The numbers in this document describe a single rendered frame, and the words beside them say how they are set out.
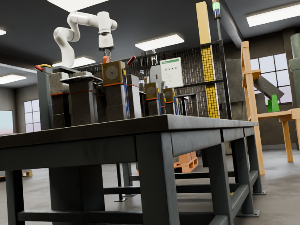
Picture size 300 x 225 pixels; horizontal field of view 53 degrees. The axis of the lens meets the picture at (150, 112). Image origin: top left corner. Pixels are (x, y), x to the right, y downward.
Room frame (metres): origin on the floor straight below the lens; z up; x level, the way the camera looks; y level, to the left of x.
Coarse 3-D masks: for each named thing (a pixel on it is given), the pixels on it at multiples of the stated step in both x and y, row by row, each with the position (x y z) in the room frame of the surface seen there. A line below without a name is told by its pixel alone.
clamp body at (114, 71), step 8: (104, 64) 1.57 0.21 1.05; (112, 64) 1.56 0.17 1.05; (120, 64) 1.55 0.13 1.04; (104, 72) 1.57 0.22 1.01; (112, 72) 1.55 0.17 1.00; (120, 72) 1.55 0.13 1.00; (104, 80) 1.57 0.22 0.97; (112, 80) 1.56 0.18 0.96; (120, 80) 1.55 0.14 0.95; (112, 88) 1.57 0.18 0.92; (120, 88) 1.55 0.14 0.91; (112, 96) 1.57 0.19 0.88; (120, 96) 1.55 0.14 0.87; (112, 104) 1.57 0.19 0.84; (120, 104) 1.55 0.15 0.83; (128, 104) 1.59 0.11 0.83; (112, 112) 1.57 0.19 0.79; (120, 112) 1.55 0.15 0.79; (128, 112) 1.58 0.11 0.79; (112, 120) 1.57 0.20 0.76
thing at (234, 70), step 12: (228, 60) 7.72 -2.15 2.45; (240, 60) 7.66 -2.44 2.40; (216, 72) 7.79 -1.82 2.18; (228, 72) 7.72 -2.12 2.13; (240, 72) 7.66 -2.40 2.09; (216, 84) 7.79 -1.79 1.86; (228, 84) 7.73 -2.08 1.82; (240, 84) 7.67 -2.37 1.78; (240, 96) 7.68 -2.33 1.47; (240, 108) 7.96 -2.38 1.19; (240, 120) 7.96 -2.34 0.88; (228, 144) 8.04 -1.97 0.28
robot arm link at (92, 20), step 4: (80, 16) 2.25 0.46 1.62; (84, 16) 2.23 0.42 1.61; (88, 16) 2.21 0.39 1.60; (92, 16) 2.21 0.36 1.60; (96, 16) 2.24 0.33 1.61; (80, 20) 2.26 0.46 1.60; (84, 20) 2.23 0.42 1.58; (88, 20) 2.21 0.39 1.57; (92, 20) 2.22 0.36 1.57; (96, 20) 2.23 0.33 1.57; (112, 20) 2.19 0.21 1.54; (84, 24) 2.26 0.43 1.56; (88, 24) 2.23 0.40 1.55; (92, 24) 2.24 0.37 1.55; (96, 24) 2.25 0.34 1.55; (112, 24) 2.18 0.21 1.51; (116, 24) 2.21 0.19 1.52; (112, 28) 2.20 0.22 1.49; (116, 28) 2.23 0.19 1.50
